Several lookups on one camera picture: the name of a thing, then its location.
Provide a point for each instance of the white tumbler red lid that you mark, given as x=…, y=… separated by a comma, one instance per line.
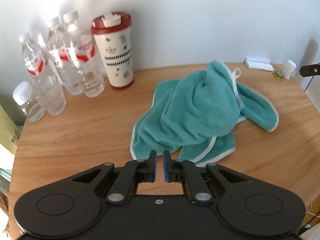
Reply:
x=112, y=34

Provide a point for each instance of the small jar white lid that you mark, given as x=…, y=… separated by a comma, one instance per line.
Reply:
x=23, y=96

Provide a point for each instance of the clear drinking glass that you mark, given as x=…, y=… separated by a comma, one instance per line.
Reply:
x=51, y=97

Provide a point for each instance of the tall water bottle right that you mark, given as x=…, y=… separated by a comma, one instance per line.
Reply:
x=81, y=52

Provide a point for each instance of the small white pill bottle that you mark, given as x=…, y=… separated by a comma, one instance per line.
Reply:
x=289, y=69

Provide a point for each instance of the tall water bottle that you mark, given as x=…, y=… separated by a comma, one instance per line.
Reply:
x=68, y=74
x=81, y=52

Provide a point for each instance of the teal towel white trim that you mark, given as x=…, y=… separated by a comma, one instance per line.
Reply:
x=197, y=114

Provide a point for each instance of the white tissue pack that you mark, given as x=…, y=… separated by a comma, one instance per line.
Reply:
x=257, y=63

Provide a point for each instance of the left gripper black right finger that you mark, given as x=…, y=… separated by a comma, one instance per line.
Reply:
x=190, y=177

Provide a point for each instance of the green round small object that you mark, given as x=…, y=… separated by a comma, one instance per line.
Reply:
x=278, y=74

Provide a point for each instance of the tall water bottle middle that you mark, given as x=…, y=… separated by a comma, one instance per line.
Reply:
x=68, y=74

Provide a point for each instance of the water bottle left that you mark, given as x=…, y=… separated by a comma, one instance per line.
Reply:
x=36, y=63

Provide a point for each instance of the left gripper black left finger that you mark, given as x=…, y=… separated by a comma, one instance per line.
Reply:
x=130, y=176

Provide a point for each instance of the yellow cardboard box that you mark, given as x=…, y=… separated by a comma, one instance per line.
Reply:
x=9, y=133

